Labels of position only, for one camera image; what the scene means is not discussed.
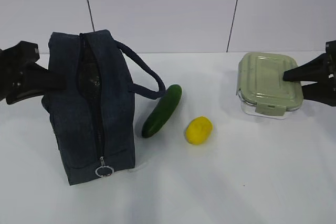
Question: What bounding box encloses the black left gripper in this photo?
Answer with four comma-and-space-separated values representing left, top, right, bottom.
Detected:
1, 41, 66, 104

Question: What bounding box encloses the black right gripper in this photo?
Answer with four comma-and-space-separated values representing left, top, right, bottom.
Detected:
283, 40, 335, 107

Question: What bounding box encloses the green lid glass container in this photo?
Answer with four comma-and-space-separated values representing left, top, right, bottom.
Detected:
236, 52, 303, 120

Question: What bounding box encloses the dark blue lunch bag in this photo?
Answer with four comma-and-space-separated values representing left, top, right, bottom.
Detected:
41, 30, 166, 185

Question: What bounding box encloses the yellow lemon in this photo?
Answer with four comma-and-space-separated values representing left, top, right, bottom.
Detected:
185, 116, 213, 145

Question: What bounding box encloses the green cucumber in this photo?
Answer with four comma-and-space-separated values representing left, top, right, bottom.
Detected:
141, 84, 182, 138

